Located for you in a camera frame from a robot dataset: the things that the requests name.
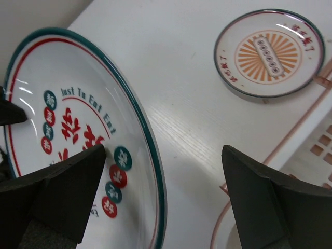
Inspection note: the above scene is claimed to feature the white pink plastic dish rack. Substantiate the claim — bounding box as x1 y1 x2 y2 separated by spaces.
209 46 332 249

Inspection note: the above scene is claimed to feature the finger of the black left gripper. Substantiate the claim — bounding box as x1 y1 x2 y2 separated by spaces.
0 86 27 126

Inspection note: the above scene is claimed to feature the plate with orange sunburst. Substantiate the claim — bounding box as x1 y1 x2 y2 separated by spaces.
214 9 325 99

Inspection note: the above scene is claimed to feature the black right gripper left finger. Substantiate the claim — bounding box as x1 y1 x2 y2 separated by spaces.
1 144 106 248

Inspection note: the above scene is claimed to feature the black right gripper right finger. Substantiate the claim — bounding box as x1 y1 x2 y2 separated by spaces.
222 145 331 248

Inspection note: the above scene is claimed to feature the plate with red characters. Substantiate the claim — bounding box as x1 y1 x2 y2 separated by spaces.
2 27 167 248

